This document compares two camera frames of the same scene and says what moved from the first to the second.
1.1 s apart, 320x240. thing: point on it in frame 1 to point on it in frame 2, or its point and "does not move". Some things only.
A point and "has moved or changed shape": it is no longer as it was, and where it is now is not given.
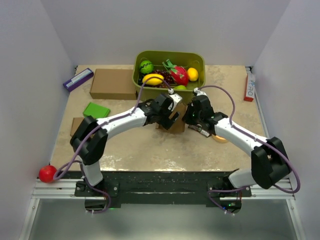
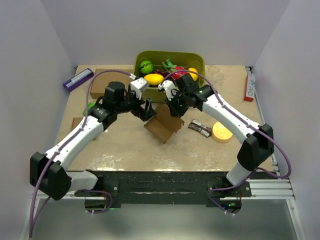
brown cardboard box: [178, 126] has moved or changed shape
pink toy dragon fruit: [178, 73] does not move
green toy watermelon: [146, 66] does not move
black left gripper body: [163, 120] to [132, 104]
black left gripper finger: [177, 115] to [130, 91]
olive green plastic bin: [186, 59] does not move
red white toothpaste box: [250, 90] does not move
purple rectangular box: [78, 79] does not move
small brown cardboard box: [75, 123] does not move
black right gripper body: [191, 117] to [179, 104]
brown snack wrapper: [198, 127] does not move
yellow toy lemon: [193, 74] does not move
